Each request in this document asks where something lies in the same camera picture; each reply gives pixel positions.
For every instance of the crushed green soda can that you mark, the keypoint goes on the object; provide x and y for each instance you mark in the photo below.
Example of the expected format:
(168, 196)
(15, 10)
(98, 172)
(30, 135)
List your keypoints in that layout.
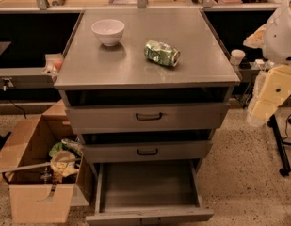
(161, 53)

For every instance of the clear packet with red item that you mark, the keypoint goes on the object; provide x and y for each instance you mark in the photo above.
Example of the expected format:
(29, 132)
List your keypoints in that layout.
(53, 64)

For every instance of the grey metal drawer cabinet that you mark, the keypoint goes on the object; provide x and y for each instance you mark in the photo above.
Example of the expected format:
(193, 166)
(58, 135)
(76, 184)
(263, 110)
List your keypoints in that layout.
(145, 84)

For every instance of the grey drawer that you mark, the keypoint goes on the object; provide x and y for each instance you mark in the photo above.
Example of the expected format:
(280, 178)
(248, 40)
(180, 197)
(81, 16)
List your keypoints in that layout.
(152, 193)
(130, 152)
(145, 118)

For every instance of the crumpled paper cup trash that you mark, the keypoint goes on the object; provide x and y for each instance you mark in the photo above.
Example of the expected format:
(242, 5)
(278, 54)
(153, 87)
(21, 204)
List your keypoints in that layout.
(63, 163)

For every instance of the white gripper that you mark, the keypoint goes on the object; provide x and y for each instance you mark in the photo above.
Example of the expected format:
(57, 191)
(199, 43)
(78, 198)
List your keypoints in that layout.
(281, 38)

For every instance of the open cardboard box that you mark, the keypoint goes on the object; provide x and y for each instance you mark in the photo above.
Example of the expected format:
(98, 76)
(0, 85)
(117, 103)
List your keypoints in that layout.
(32, 200)

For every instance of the white ceramic bowl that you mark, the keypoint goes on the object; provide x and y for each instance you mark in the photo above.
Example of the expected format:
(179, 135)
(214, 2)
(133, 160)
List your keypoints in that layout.
(108, 31)

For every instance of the grey middle drawer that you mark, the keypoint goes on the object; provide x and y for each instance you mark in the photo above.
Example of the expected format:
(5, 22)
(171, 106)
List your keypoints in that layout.
(130, 152)

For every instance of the grey top drawer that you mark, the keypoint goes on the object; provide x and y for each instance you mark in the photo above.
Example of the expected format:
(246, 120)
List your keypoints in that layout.
(145, 118)

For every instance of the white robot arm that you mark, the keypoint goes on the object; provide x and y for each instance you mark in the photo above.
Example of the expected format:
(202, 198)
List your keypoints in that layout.
(274, 37)

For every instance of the black stand leg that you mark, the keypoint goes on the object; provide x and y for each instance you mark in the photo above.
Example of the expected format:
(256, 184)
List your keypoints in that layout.
(285, 169)

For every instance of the white round-top bottle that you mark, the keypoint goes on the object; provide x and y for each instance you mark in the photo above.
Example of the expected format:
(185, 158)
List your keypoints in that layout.
(236, 57)

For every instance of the grey rod in box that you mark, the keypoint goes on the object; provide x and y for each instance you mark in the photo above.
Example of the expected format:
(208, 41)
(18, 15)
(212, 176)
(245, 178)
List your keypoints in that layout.
(29, 167)

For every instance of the grey bottom drawer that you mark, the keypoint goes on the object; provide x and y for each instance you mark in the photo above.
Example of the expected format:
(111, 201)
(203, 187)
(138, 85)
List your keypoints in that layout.
(152, 193)

